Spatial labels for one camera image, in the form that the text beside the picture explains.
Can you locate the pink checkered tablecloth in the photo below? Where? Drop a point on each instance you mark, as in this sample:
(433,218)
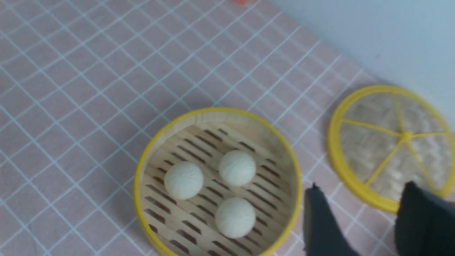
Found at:
(85,84)

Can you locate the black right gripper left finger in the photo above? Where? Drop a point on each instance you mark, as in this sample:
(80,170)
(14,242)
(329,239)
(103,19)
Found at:
(321,232)

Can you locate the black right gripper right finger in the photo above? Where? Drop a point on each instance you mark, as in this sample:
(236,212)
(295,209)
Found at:
(425,224)

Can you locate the woven bamboo steamer lid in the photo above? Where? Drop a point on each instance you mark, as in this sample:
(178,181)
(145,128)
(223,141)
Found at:
(381,137)

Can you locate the white bun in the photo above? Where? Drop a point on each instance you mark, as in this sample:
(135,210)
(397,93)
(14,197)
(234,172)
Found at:
(235,218)
(183,180)
(237,168)

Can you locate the bamboo steamer tray yellow rim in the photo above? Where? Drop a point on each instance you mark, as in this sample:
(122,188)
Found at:
(187,227)

